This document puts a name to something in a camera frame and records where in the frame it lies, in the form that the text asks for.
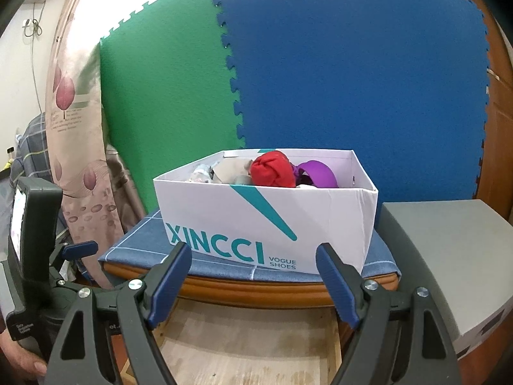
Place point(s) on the green foam mat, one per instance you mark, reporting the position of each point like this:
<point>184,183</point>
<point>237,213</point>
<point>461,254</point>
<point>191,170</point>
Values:
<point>166,90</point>

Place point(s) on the red underwear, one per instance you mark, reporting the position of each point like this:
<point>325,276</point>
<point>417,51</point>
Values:
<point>273,169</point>

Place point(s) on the plaid grey bedding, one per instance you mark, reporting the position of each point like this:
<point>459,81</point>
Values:
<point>32,158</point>

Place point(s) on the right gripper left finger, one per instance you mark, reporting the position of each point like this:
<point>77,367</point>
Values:
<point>83,353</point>

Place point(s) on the wooden nightstand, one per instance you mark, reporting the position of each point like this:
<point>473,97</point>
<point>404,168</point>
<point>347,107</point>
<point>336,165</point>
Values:
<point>243,286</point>

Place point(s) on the blue foam mat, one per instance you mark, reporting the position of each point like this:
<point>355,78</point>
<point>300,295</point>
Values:
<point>400,82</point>

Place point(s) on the blue checked cloth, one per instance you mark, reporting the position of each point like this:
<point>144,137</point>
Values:
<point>147,244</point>

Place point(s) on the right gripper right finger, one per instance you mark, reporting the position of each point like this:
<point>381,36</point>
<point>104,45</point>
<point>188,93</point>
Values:
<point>399,338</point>

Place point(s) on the person's left hand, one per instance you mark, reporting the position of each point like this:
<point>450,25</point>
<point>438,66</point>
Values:
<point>28,365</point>

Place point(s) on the floral beige curtain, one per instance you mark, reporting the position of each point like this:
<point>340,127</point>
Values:
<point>100,201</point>

